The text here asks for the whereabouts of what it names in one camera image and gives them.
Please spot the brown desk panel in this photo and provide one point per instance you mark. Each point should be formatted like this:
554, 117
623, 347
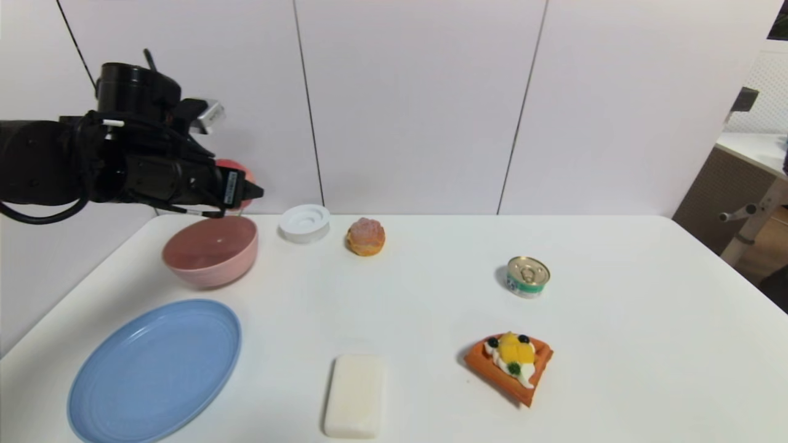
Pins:
708, 197

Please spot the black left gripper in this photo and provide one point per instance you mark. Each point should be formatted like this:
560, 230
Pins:
232, 187

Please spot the orange cream puff pastry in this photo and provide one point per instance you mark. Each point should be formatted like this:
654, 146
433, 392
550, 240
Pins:
365, 239

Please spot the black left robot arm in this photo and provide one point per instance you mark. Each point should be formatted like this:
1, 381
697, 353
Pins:
31, 161

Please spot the small tin can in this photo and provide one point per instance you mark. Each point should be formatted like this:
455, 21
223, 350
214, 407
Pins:
528, 278

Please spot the blue oval plate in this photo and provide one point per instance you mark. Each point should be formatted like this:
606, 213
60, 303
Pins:
152, 372

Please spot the black device on desk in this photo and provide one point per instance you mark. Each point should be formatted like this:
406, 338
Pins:
742, 100

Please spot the pink bowl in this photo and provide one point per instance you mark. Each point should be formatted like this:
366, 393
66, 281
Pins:
212, 261

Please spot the white desk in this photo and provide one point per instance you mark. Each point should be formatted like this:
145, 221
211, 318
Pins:
754, 151

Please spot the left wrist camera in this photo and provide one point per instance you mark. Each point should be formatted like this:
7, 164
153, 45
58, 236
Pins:
208, 114

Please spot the white round plastic lid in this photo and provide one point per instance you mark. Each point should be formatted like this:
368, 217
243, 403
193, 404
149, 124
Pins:
305, 224

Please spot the waffle slice with fruit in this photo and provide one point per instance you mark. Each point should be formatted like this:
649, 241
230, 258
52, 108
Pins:
510, 364

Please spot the peach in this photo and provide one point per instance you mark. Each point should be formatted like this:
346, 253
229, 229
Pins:
237, 167

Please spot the white soap bar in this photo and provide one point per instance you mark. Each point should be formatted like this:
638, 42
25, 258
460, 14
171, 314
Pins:
354, 395

